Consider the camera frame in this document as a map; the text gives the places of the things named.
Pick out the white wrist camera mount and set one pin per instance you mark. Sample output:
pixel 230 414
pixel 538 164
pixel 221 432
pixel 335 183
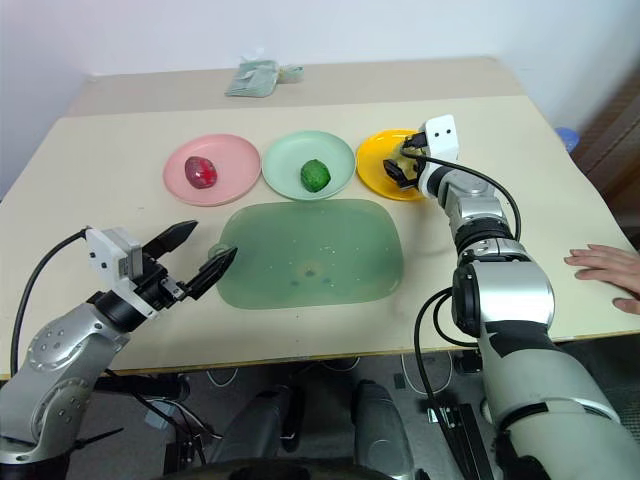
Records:
pixel 102 252
pixel 442 137

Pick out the folded green cloth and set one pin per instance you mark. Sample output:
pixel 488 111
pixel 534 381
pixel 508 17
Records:
pixel 252 80

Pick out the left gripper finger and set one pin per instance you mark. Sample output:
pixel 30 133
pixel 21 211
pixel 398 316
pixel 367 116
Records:
pixel 212 272
pixel 172 235

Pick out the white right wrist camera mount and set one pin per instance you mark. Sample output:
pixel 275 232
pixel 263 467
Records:
pixel 442 137

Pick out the pink plate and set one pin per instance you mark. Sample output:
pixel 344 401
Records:
pixel 225 175

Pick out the black metal bracket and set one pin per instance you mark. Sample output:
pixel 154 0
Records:
pixel 462 440

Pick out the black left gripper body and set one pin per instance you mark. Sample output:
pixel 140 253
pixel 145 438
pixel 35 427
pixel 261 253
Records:
pixel 157 285

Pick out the dark rounded grey shape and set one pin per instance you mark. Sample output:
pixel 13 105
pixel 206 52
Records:
pixel 260 425
pixel 382 430

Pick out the blue round lid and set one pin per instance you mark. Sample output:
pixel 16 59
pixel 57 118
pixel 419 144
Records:
pixel 568 138

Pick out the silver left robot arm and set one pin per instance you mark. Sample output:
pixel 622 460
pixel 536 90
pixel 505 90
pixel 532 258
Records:
pixel 60 360

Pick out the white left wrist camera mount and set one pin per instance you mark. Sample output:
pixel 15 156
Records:
pixel 102 252

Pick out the green plate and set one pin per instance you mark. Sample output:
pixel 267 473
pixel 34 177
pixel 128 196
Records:
pixel 285 165

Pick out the brown wooden furniture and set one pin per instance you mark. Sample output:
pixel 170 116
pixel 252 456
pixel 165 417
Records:
pixel 615 140

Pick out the translucent green tray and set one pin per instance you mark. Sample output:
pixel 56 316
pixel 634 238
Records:
pixel 310 250

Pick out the yellow fruit toy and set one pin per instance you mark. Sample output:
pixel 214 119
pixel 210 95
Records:
pixel 406 161

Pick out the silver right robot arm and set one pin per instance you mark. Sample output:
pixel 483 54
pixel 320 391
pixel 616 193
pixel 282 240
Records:
pixel 515 320

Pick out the red strawberry toy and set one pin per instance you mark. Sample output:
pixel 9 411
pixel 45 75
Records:
pixel 201 173

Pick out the green bumpy fruit toy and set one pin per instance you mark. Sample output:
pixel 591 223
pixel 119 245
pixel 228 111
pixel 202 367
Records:
pixel 315 175

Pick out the person's bare hand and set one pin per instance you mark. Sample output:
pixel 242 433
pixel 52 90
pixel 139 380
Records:
pixel 610 267

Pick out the small pale plastic bag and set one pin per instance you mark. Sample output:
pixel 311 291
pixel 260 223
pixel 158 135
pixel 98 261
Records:
pixel 292 74

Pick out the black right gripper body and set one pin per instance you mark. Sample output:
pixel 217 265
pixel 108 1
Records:
pixel 421 142

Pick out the yellow plate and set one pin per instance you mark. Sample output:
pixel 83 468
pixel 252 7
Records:
pixel 375 160

